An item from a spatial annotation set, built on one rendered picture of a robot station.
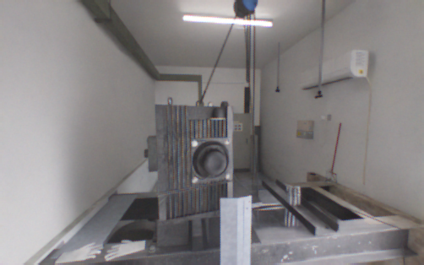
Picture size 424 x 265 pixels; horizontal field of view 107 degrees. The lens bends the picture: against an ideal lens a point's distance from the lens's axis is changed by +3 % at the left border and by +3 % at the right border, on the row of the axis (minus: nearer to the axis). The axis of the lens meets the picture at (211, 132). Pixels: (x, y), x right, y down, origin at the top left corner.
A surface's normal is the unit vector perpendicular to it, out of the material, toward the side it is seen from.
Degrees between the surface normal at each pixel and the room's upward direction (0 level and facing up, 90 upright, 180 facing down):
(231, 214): 90
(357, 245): 90
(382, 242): 90
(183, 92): 90
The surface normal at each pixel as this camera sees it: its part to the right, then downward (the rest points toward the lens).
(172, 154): 0.30, 0.08
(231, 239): 0.01, 0.09
